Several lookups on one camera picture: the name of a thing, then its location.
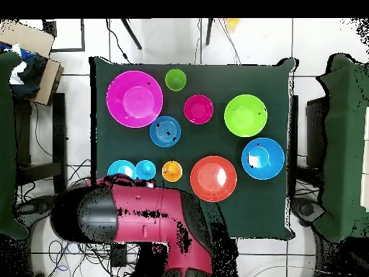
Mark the small light blue ribbed bowl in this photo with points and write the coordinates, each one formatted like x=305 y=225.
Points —
x=115 y=169

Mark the dark green tablecloth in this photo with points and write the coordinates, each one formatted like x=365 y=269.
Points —
x=201 y=141

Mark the black stand leg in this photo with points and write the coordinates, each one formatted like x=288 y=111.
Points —
x=131 y=34
x=208 y=31

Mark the yellow object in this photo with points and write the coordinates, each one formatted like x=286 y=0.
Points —
x=232 y=23

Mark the orange-red bowl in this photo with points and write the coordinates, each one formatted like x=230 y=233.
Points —
x=213 y=179

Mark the green-clothed side table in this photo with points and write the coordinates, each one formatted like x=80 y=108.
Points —
x=5 y=144
x=343 y=144

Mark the blue cup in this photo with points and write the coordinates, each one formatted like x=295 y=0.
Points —
x=145 y=170

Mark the large pink bowl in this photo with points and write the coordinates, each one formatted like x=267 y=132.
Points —
x=134 y=99

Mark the black floor frame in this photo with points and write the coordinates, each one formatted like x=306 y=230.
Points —
x=83 y=34

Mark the black power brick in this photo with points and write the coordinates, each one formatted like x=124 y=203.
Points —
x=118 y=255

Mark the cardboard box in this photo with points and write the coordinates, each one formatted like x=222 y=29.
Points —
x=26 y=34

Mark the black box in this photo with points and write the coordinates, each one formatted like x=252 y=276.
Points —
x=315 y=129

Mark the orange cup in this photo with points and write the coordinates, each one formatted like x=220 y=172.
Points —
x=172 y=171

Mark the blue flat-bottomed bowl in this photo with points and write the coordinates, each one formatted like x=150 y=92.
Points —
x=165 y=131

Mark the dark clothing bundle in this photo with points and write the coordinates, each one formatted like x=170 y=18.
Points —
x=28 y=75

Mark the white panel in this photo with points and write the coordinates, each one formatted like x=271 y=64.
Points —
x=366 y=158

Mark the black pedestal foot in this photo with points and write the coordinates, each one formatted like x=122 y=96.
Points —
x=305 y=210
x=34 y=205

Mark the black stool frame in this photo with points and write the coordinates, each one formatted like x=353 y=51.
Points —
x=59 y=129

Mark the green bowl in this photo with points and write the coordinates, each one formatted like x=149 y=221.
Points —
x=245 y=115

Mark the small pink-red bowl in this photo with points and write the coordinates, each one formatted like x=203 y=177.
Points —
x=198 y=109

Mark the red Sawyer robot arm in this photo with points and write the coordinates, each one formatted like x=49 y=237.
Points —
x=144 y=202

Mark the green cup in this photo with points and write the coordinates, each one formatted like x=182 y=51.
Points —
x=175 y=80

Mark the large blue bowl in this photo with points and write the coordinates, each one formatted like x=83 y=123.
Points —
x=274 y=161

